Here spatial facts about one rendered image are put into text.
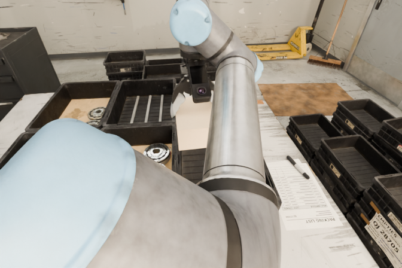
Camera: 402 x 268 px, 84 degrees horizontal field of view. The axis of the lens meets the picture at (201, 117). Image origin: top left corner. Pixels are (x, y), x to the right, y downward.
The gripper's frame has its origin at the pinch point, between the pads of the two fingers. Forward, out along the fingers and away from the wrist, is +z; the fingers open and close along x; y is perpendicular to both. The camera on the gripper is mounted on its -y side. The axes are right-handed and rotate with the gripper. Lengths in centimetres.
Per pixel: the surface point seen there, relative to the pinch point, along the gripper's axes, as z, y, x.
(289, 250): 40, -25, -28
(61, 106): 24, 50, 63
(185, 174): 27.0, 0.9, 4.2
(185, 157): 26.9, 9.6, 3.6
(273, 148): 40, 21, -41
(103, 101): 26, 57, 44
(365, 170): 72, 24, -110
